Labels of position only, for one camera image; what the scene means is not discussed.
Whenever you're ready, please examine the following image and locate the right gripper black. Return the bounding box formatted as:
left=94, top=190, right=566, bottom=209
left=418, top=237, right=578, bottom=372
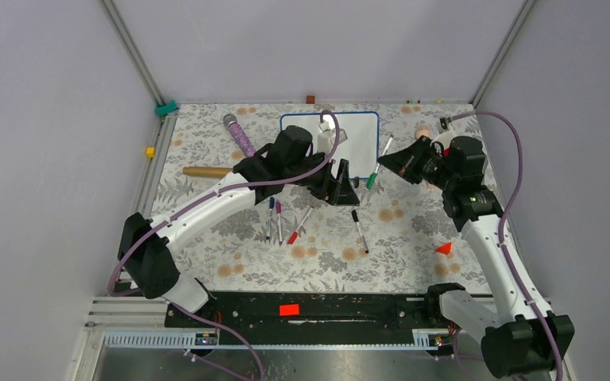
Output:
left=378, top=136, right=457, bottom=191

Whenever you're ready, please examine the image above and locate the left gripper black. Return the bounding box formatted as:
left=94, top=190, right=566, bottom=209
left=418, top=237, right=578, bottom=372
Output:
left=285, top=150, right=359, bottom=206

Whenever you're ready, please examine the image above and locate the blue framed whiteboard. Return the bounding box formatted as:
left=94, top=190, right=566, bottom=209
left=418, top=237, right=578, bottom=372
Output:
left=280, top=111, right=379, bottom=180

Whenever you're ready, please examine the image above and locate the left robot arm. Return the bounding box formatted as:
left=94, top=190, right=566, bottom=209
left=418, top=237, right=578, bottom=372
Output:
left=118, top=125, right=360, bottom=326

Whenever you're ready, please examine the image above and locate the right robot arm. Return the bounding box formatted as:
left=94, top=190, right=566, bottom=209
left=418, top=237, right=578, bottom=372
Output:
left=377, top=136, right=574, bottom=379

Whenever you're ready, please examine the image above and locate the black whiteboard marker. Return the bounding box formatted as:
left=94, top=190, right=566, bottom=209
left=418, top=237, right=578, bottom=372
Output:
left=351, top=210, right=369, bottom=254

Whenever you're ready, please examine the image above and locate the red whiteboard marker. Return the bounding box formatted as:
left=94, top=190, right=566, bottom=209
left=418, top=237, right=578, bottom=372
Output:
left=287, top=205, right=315, bottom=245

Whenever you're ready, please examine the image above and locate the purple whiteboard marker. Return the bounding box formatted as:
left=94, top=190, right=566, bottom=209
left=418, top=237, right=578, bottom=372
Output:
left=276, top=200, right=284, bottom=246

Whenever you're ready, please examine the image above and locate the blue whiteboard marker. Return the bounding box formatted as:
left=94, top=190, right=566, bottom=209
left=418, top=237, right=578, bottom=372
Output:
left=265, top=197, right=276, bottom=242

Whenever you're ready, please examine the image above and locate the pink toy microphone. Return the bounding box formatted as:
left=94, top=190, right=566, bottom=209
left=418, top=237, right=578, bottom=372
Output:
left=415, top=124, right=432, bottom=140

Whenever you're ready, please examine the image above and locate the floral table mat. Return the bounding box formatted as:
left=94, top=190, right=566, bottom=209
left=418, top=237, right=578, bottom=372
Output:
left=151, top=104, right=489, bottom=294

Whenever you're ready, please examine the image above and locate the red triangular block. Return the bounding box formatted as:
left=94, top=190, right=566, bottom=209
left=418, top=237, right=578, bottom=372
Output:
left=435, top=242, right=452, bottom=256

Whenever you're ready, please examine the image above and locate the red tape label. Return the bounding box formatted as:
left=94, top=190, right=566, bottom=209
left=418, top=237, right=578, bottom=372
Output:
left=278, top=303, right=300, bottom=317

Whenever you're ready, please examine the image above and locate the tan toy microphone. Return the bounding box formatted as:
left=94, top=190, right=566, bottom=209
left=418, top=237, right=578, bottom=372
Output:
left=182, top=167, right=233, bottom=179

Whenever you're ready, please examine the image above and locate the purple glitter toy microphone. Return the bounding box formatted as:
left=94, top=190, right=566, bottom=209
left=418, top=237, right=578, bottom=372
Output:
left=223, top=114, right=256, bottom=157

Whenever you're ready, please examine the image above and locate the teal corner block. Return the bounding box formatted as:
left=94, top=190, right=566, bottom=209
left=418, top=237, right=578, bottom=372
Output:
left=155, top=100, right=179, bottom=117

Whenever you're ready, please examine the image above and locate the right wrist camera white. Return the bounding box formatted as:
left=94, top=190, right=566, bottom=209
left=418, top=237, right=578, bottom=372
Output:
left=430, top=130, right=458, bottom=156

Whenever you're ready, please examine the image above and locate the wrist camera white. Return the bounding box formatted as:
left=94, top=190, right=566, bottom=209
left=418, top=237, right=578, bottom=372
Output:
left=430, top=130, right=458, bottom=156
left=317, top=117, right=348, bottom=155

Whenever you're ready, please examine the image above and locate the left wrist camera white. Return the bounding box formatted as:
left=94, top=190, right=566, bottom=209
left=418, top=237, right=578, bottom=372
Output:
left=317, top=117, right=348, bottom=155

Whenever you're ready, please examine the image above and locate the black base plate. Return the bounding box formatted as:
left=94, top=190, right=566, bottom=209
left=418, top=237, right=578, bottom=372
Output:
left=164, top=291, right=455, bottom=346

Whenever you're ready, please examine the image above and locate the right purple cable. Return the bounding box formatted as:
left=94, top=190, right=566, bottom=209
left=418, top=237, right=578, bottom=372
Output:
left=438, top=110, right=564, bottom=381

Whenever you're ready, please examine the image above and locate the purple cable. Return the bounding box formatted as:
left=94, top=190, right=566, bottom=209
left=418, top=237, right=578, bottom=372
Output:
left=107, top=109, right=341, bottom=381
left=438, top=110, right=564, bottom=381

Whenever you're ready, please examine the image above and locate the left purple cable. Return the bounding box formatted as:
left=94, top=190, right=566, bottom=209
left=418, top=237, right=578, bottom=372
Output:
left=107, top=109, right=341, bottom=381

